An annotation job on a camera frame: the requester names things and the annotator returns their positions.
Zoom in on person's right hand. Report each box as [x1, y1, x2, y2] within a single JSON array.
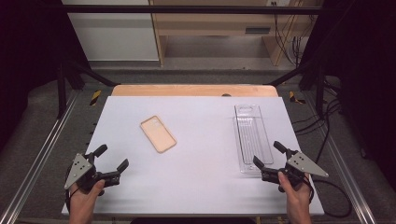
[[277, 171, 313, 209]]

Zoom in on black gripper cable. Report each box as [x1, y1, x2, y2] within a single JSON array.
[[309, 177, 353, 218]]

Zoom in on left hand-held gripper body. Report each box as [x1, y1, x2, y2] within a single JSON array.
[[64, 151, 121, 193]]

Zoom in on black horizontal frame bar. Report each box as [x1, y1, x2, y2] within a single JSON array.
[[60, 4, 325, 15]]

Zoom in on white cabinet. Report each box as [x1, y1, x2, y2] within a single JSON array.
[[61, 0, 160, 63]]

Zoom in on yellow black tape marker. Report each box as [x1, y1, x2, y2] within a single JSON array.
[[288, 91, 307, 105], [89, 89, 103, 107]]

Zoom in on black metal stand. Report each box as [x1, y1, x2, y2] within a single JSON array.
[[264, 58, 329, 119], [55, 58, 121, 119]]

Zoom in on person's left hand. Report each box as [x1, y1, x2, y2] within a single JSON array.
[[68, 179, 106, 210]]

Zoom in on beige phone case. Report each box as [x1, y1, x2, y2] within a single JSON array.
[[139, 115, 177, 154]]

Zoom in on bundle of hanging cables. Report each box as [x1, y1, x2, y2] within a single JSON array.
[[273, 2, 314, 67]]

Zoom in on wooden table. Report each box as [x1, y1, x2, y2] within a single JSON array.
[[111, 83, 279, 98]]

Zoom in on aluminium floor rail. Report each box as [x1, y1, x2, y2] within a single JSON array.
[[306, 102, 378, 224], [0, 90, 80, 224]]

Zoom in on black floor cables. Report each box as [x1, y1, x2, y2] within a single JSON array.
[[291, 98, 343, 164]]

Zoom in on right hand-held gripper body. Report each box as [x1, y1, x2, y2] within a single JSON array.
[[261, 148, 330, 189]]

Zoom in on black curtain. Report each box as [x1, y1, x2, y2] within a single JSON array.
[[298, 0, 396, 190], [0, 0, 92, 153]]

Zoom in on light wooden desk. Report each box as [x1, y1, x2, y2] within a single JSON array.
[[148, 0, 325, 67]]

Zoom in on clear plastic tray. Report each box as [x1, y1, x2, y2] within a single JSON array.
[[233, 104, 275, 175]]

